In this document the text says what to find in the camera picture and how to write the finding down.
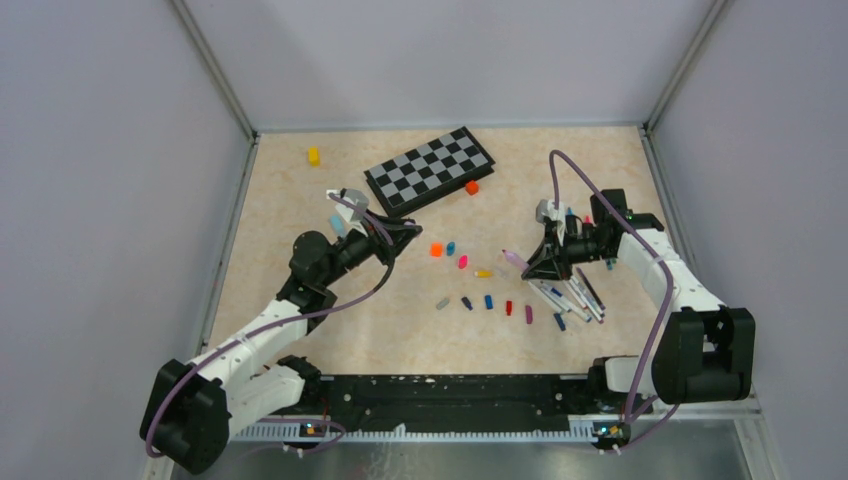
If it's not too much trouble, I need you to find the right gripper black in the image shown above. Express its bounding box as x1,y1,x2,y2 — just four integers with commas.
522,225,614,281

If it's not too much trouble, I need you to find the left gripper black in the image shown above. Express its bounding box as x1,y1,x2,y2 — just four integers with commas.
319,208,421,287

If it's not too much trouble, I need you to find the purple whiteboard marker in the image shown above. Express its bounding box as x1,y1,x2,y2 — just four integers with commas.
569,275,603,318

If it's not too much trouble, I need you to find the white marker blue cap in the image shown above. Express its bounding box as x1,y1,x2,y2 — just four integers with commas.
545,284,593,323

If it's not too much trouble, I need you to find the white marker grey cap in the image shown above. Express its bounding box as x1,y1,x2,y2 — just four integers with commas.
528,281,570,314

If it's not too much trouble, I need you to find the pink eraser block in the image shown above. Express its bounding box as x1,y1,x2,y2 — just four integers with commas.
502,250,529,272

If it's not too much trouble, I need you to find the black highlighter with blue cap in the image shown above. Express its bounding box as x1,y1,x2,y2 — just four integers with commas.
564,207,580,237

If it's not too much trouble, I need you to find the white marker with pink band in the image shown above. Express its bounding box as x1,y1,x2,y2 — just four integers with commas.
575,285,604,324

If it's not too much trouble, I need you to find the purple gel pen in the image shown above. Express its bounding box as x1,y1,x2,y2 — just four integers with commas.
575,267,606,311

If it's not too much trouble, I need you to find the light blue eraser block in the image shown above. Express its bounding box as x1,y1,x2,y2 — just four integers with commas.
330,215,347,238

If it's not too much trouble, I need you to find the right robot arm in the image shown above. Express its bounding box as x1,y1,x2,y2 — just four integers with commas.
518,189,756,412

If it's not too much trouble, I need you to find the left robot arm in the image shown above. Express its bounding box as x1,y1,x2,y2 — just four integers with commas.
139,211,423,474

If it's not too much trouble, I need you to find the black and grey chessboard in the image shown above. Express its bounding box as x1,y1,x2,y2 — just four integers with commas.
364,126,496,218

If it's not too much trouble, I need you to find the orange red cube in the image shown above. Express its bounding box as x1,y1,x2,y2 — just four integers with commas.
465,181,480,195

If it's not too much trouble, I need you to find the yellow block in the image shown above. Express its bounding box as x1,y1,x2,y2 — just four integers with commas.
307,147,321,167

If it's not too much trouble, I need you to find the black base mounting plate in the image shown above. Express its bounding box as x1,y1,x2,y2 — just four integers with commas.
276,374,626,434

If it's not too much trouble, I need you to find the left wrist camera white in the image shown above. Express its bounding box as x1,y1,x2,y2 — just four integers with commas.
326,189,369,232

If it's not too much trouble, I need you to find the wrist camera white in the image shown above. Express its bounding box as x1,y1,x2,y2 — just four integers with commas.
535,199,567,240
326,189,369,232

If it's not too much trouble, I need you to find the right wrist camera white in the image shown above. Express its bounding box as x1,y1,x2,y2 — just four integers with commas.
535,199,567,240

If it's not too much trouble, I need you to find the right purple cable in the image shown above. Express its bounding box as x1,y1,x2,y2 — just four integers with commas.
548,149,682,455

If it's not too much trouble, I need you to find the aluminium frame rail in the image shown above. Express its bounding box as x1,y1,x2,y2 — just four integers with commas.
142,374,790,480

